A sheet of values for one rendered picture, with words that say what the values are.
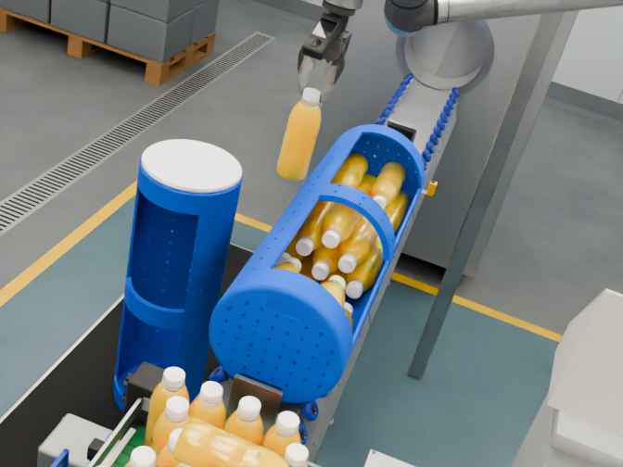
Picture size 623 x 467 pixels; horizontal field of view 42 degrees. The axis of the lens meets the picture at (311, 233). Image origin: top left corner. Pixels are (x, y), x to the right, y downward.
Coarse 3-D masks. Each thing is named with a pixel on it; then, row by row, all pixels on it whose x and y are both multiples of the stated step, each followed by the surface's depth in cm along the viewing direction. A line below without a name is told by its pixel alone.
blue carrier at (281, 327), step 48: (336, 144) 224; (384, 144) 229; (336, 192) 190; (288, 240) 171; (384, 240) 190; (240, 288) 158; (288, 288) 155; (240, 336) 163; (288, 336) 159; (336, 336) 156; (288, 384) 165; (336, 384) 162
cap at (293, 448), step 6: (294, 444) 139; (300, 444) 140; (288, 450) 138; (294, 450) 138; (300, 450) 138; (306, 450) 139; (288, 456) 137; (294, 456) 137; (300, 456) 137; (306, 456) 138; (288, 462) 138; (294, 462) 137; (300, 462) 137
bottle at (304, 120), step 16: (304, 112) 179; (320, 112) 181; (288, 128) 182; (304, 128) 180; (288, 144) 183; (304, 144) 182; (288, 160) 184; (304, 160) 185; (288, 176) 186; (304, 176) 188
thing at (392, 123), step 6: (390, 120) 269; (396, 120) 270; (390, 126) 268; (396, 126) 267; (402, 126) 268; (408, 126) 268; (414, 126) 269; (402, 132) 267; (408, 132) 267; (414, 132) 268; (408, 138) 268
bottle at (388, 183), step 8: (384, 168) 228; (392, 168) 226; (400, 168) 228; (384, 176) 221; (392, 176) 222; (400, 176) 225; (376, 184) 218; (384, 184) 217; (392, 184) 218; (400, 184) 224; (376, 192) 216; (384, 192) 216; (392, 192) 217; (392, 200) 218
